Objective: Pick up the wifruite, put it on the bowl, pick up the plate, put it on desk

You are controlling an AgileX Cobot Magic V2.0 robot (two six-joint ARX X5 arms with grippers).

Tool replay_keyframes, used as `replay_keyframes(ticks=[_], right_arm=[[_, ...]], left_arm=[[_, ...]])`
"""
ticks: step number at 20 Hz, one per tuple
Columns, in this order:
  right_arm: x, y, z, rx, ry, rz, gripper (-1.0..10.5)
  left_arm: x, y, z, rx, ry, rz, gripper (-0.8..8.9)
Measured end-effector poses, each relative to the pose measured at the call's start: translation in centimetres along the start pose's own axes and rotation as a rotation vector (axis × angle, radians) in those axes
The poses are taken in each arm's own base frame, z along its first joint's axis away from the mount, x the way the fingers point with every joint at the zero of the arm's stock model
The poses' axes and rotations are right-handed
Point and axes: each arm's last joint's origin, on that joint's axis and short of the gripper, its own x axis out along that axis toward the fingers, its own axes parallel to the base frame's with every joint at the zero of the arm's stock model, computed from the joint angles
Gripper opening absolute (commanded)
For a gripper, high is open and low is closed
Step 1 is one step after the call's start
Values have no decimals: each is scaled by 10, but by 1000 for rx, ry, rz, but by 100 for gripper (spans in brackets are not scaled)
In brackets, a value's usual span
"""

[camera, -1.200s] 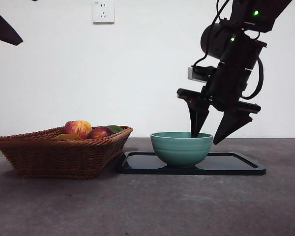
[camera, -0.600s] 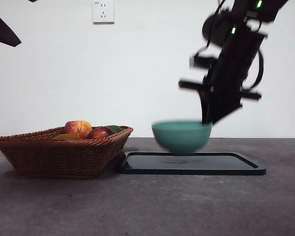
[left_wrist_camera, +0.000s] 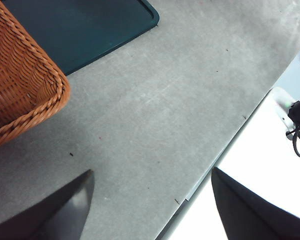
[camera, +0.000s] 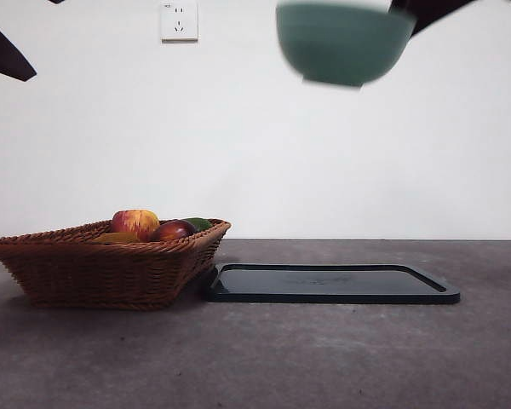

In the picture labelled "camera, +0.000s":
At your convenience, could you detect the teal ceramic bowl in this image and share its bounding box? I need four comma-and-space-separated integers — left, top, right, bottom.
275, 0, 418, 89

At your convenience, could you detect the brown kiwi fruit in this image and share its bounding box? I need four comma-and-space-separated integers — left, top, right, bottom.
91, 232, 141, 245

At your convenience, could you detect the red yellow apple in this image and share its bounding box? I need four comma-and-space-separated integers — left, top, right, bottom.
111, 208, 160, 243

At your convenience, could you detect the brown wicker basket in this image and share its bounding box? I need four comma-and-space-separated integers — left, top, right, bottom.
0, 218, 232, 311

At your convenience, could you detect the dark red plum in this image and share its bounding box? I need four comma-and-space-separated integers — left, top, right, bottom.
149, 220, 198, 243

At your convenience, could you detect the green avocado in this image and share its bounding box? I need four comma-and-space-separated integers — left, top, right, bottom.
182, 217, 213, 233

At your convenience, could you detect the black rectangular tray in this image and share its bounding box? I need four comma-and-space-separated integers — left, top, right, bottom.
202, 262, 461, 305

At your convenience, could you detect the white wall socket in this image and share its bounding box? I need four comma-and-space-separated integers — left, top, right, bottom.
160, 2, 199, 43

